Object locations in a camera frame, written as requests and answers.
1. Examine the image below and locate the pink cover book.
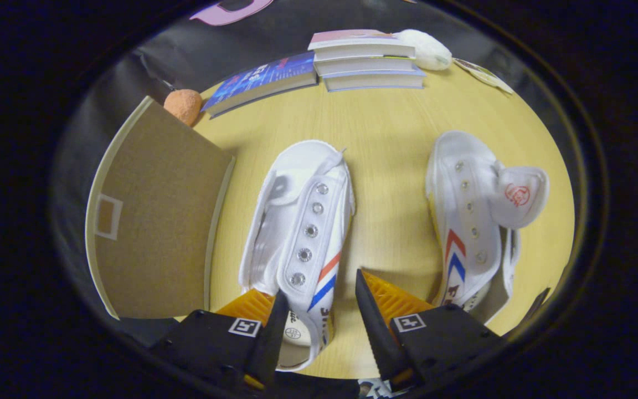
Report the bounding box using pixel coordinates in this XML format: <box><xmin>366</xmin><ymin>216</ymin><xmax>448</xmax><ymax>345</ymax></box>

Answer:
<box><xmin>307</xmin><ymin>29</ymin><xmax>416</xmax><ymax>62</ymax></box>

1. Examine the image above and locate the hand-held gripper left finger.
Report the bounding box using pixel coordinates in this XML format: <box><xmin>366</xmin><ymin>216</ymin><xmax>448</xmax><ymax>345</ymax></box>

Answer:
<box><xmin>149</xmin><ymin>288</ymin><xmax>290</xmax><ymax>391</ymax></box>

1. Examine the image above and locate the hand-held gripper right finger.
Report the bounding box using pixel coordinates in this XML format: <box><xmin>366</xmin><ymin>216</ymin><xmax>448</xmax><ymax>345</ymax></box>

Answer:
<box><xmin>355</xmin><ymin>269</ymin><xmax>503</xmax><ymax>388</ymax></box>

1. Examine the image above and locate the large white fluffy ball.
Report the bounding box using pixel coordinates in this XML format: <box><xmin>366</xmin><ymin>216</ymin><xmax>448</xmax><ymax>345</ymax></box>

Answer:
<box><xmin>395</xmin><ymin>29</ymin><xmax>453</xmax><ymax>71</ymax></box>

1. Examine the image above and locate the pale blue cover book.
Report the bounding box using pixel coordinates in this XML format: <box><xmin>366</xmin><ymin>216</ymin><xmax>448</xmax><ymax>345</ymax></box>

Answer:
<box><xmin>322</xmin><ymin>68</ymin><xmax>426</xmax><ymax>93</ymax></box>

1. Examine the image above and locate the thin white book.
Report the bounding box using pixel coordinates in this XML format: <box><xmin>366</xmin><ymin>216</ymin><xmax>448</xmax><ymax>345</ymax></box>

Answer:
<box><xmin>313</xmin><ymin>55</ymin><xmax>420</xmax><ymax>77</ymax></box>

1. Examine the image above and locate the white canvas shoe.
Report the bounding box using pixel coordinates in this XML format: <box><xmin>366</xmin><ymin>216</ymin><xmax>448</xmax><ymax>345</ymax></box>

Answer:
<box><xmin>425</xmin><ymin>130</ymin><xmax>550</xmax><ymax>325</ymax></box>
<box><xmin>239</xmin><ymin>140</ymin><xmax>356</xmax><ymax>372</ymax></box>

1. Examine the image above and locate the beige fabric storage box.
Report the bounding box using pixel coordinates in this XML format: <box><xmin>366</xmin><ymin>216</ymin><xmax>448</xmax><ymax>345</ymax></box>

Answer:
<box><xmin>85</xmin><ymin>96</ymin><xmax>236</xmax><ymax>320</ymax></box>

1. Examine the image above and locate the orange fuzzy ball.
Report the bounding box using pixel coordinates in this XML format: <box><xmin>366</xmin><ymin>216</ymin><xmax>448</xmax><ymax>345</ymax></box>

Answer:
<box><xmin>163</xmin><ymin>89</ymin><xmax>203</xmax><ymax>127</ymax></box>

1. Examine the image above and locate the divided snack tray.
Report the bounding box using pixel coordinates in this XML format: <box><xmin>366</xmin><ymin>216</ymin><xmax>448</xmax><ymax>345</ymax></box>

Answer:
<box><xmin>453</xmin><ymin>58</ymin><xmax>514</xmax><ymax>95</ymax></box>

